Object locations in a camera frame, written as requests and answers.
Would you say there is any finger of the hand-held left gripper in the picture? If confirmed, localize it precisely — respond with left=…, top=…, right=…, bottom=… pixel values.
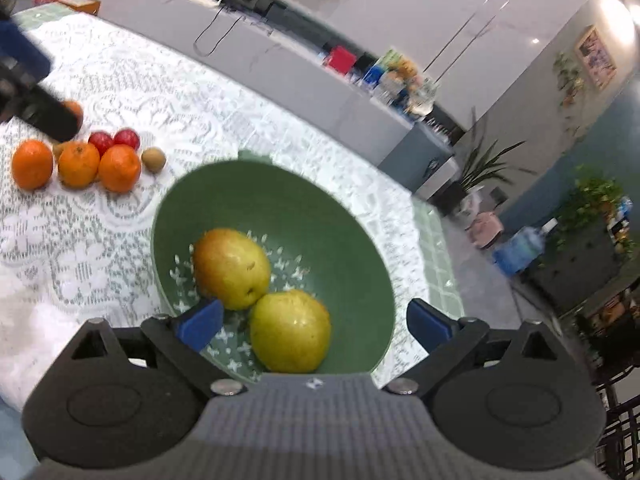
left=0, top=19, right=53, bottom=87
left=0, top=80, right=84, bottom=144

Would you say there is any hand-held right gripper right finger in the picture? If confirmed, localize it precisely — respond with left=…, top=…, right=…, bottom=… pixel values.
left=385, top=298, right=558, bottom=403

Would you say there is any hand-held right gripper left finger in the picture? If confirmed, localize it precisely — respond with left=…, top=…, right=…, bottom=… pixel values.
left=70, top=299, right=248, bottom=402

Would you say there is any orange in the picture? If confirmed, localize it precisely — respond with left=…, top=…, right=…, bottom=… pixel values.
left=11, top=139, right=54, bottom=191
left=98, top=144, right=142, bottom=194
left=57, top=141, right=101, bottom=189
left=62, top=100, right=85, bottom=133

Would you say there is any yellow pear with red blush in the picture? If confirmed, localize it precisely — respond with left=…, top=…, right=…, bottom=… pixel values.
left=192, top=228, right=272, bottom=311

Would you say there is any yellow green pear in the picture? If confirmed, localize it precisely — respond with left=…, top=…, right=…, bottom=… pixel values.
left=249, top=290, right=332, bottom=374

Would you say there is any green bowl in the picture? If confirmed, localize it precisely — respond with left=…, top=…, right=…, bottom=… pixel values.
left=150, top=150, right=397, bottom=376

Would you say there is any red apple left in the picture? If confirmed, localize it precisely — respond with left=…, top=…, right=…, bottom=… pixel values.
left=88, top=131, right=115, bottom=157

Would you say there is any red apple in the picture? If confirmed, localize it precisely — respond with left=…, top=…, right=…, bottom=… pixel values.
left=113, top=128, right=140, bottom=151
left=88, top=131, right=115, bottom=157

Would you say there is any green table mat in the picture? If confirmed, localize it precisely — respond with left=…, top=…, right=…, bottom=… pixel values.
left=10, top=2, right=463, bottom=376

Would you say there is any wooden box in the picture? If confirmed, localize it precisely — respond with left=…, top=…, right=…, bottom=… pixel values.
left=60, top=0, right=102, bottom=15

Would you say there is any red apple right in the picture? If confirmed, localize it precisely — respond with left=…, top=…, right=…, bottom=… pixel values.
left=113, top=128, right=140, bottom=151

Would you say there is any white lace tablecloth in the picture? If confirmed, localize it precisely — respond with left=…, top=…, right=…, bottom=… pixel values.
left=0, top=12, right=436, bottom=411

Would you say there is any pink bag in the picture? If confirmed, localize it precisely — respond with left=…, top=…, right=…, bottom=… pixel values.
left=467, top=210, right=503, bottom=248

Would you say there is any blue water jug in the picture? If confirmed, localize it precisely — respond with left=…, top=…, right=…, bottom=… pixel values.
left=492, top=219, right=558, bottom=276

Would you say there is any potted plant with long leaves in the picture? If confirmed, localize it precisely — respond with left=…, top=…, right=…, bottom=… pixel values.
left=440, top=107, right=536, bottom=211

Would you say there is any dark cabinet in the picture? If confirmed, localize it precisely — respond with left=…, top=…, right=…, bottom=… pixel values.
left=530, top=225, right=636, bottom=311

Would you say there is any leafy green plant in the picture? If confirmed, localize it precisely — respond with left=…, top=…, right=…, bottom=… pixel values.
left=555, top=165, right=626, bottom=251

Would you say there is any black metal rack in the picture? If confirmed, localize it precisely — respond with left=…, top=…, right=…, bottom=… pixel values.
left=595, top=370, right=640, bottom=480

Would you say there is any clear glass vessel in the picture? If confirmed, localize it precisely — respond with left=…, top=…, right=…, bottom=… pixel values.
left=407, top=77, right=439, bottom=117

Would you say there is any colourful printed box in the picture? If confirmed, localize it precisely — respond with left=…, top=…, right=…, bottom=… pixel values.
left=372, top=50, right=421, bottom=111

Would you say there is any long grey TV cabinet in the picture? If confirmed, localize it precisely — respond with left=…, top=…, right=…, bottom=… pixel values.
left=77, top=0, right=463, bottom=201

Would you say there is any red box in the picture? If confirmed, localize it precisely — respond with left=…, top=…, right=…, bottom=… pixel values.
left=322, top=45, right=358, bottom=76

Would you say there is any hanging vine plant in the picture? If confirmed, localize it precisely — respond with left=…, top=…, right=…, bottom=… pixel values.
left=552, top=50, right=588, bottom=136

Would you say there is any orange framed picture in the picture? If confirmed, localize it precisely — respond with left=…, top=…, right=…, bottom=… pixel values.
left=574, top=25, right=618, bottom=91

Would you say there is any black cable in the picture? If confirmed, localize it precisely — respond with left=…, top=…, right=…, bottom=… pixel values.
left=192, top=7, right=242, bottom=58

